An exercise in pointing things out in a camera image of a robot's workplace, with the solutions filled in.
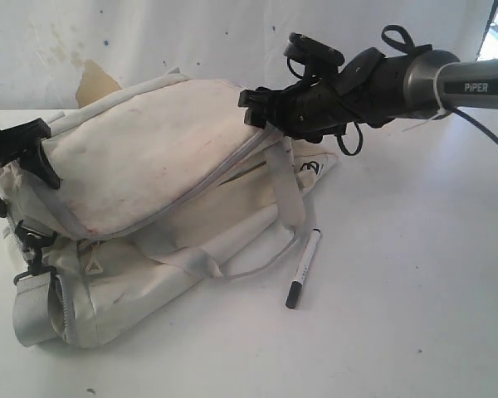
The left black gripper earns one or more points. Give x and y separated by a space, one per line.
23 139

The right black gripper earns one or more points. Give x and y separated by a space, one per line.
308 114

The white fabric duffel bag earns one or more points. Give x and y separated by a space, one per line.
162 183

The white marker with black cap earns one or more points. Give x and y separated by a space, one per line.
297 283

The right silver black robot arm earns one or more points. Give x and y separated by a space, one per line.
374 89

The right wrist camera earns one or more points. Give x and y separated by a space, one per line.
304 50

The black plastic strap clip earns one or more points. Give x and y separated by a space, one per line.
32 243

